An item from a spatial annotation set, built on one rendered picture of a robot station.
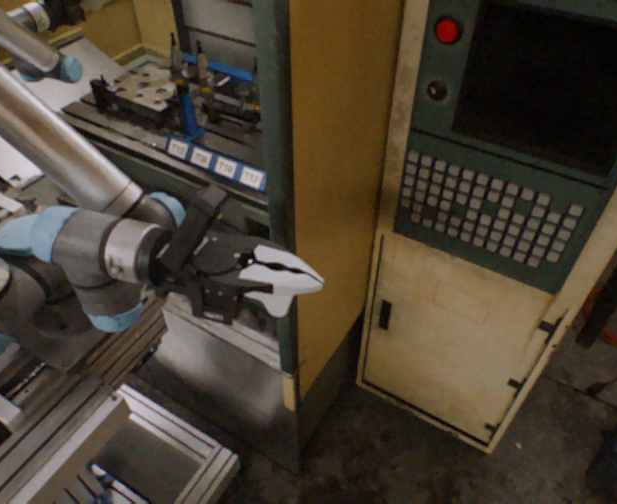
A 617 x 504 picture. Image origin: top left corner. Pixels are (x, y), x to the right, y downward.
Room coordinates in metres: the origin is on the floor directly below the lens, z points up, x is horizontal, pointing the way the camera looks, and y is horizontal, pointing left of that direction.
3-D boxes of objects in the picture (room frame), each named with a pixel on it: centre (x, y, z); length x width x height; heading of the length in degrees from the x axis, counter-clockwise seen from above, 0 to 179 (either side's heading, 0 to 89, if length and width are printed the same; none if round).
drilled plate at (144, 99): (1.92, 0.64, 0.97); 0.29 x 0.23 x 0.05; 59
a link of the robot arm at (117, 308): (0.48, 0.28, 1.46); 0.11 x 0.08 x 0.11; 164
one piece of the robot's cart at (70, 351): (0.65, 0.51, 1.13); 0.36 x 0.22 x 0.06; 149
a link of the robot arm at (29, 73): (1.46, 0.82, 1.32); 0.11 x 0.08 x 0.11; 67
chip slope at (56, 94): (2.18, 1.15, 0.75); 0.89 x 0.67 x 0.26; 149
